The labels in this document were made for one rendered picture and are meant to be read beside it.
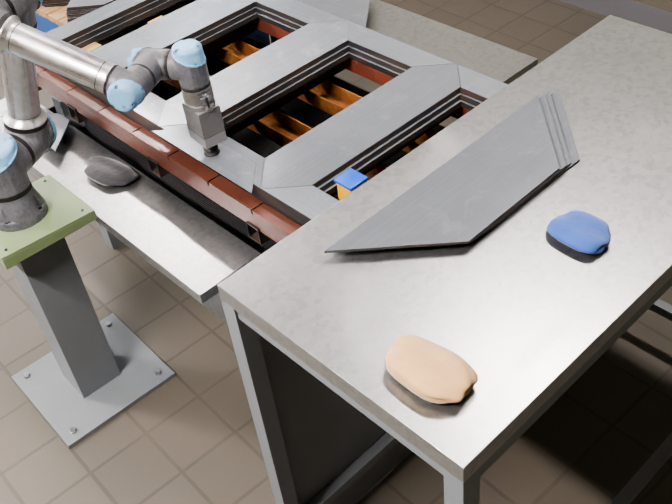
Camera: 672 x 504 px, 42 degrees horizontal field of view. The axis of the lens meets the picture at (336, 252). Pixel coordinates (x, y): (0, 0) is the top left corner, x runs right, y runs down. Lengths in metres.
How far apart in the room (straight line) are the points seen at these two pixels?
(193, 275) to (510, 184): 0.88
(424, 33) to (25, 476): 1.88
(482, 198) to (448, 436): 0.55
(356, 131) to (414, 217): 0.66
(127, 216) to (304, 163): 0.56
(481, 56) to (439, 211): 1.19
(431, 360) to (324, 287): 0.29
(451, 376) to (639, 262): 0.45
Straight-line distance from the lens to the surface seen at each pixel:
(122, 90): 2.08
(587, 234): 1.66
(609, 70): 2.19
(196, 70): 2.16
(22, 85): 2.45
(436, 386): 1.39
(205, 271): 2.25
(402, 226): 1.68
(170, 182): 2.80
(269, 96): 2.57
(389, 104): 2.41
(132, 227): 2.45
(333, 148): 2.26
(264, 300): 1.60
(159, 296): 3.23
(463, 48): 2.88
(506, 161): 1.84
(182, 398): 2.88
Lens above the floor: 2.17
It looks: 42 degrees down
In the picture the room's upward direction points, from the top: 8 degrees counter-clockwise
